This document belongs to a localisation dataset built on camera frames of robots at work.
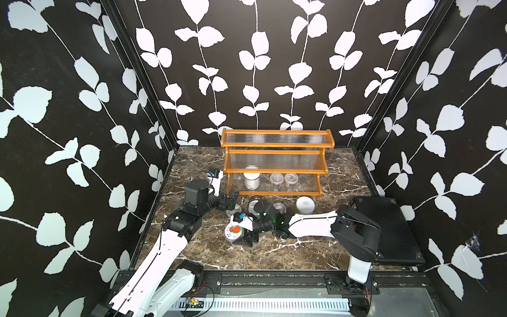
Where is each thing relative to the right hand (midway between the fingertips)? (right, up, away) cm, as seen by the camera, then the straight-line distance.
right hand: (234, 230), depth 79 cm
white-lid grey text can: (+7, +19, +15) cm, 25 cm away
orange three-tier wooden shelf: (+20, +28, +37) cm, 51 cm away
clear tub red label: (+19, +20, +18) cm, 32 cm away
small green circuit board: (-14, -24, -9) cm, 29 cm away
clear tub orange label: (+20, +7, +11) cm, 24 cm away
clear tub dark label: (+26, +18, +17) cm, 36 cm away
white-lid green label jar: (+31, +9, +6) cm, 33 cm away
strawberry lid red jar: (0, -1, -2) cm, 2 cm away
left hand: (-2, +18, -4) cm, 18 cm away
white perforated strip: (+15, -24, -9) cm, 30 cm away
